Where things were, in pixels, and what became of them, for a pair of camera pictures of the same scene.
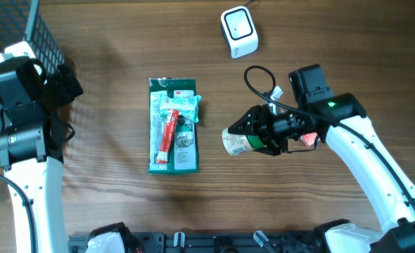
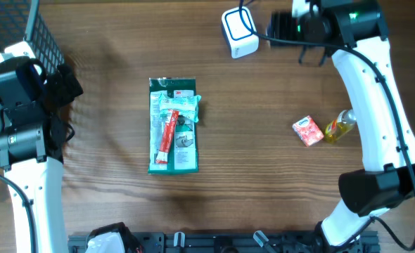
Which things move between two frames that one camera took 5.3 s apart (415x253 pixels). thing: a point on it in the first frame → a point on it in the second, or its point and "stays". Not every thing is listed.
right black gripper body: (283, 125) → (283, 28)
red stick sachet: (167, 136) stays
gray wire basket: (8, 22) stays
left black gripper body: (58, 93) stays
